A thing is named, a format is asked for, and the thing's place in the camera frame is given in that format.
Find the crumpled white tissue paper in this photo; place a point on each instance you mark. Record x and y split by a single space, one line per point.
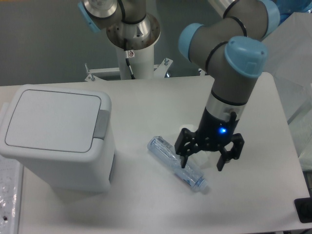
202 159

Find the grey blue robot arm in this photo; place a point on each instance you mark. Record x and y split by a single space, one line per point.
230 51

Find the white push-lid trash can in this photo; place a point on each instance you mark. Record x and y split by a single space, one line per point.
62 135

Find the black device at edge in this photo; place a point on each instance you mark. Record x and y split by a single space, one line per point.
304 209

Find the crushed clear plastic bottle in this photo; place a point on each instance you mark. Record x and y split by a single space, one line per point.
191 174

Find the translucent plastic box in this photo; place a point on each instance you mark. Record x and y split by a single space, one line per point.
290 64

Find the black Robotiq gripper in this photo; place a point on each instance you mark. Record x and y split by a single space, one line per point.
212 135

